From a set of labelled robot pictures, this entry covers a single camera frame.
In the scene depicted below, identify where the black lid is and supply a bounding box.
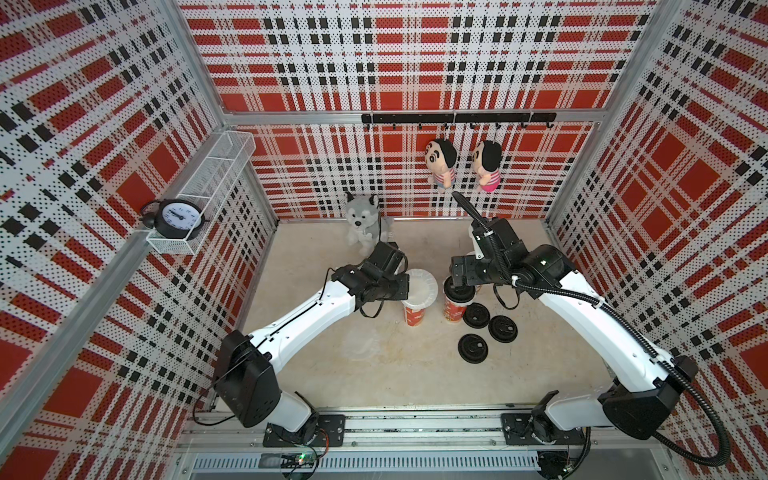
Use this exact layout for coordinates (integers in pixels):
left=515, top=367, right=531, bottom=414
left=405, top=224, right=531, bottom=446
left=457, top=333, right=489, bottom=364
left=488, top=315, right=518, bottom=344
left=443, top=276, right=476, bottom=304
left=462, top=302, right=491, bottom=329

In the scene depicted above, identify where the red paper cup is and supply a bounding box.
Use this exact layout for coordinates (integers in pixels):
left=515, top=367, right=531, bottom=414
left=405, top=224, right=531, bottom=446
left=443, top=298, right=472, bottom=323
left=403, top=303, right=426, bottom=327

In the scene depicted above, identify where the red paper cup front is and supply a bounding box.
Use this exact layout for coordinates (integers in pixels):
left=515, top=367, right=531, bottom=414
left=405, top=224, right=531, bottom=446
left=443, top=298, right=472, bottom=323

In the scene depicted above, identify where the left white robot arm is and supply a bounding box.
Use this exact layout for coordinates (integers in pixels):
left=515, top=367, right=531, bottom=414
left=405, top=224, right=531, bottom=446
left=212, top=242, right=409, bottom=433

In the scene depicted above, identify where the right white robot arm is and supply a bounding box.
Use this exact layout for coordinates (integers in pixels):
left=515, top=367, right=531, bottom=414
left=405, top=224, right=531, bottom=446
left=450, top=214, right=732, bottom=467

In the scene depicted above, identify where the grey white husky plush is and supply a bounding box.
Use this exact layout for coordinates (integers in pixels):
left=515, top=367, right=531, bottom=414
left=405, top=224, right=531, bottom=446
left=344, top=191, right=391, bottom=257

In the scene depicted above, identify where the boy doll pink shirt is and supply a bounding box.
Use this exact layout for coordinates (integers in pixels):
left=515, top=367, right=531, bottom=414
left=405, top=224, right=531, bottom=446
left=471, top=140, right=502, bottom=193

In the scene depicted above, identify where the boy doll striped shirt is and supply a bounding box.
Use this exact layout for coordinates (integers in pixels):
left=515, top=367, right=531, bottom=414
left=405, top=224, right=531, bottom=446
left=425, top=139, right=457, bottom=191

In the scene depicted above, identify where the black round clock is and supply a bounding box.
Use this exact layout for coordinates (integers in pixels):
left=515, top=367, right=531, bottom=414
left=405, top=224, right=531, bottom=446
left=140, top=199, right=206, bottom=240

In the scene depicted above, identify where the black hook rail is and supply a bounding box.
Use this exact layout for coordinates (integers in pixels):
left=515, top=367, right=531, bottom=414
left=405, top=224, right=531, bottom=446
left=361, top=112, right=557, bottom=126

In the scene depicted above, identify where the white wire basket shelf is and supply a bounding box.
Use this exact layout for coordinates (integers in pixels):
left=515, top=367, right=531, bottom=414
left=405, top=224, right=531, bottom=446
left=146, top=130, right=255, bottom=256

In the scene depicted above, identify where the metal base rail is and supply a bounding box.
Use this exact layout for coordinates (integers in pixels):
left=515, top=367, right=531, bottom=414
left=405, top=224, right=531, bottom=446
left=168, top=404, right=685, bottom=479

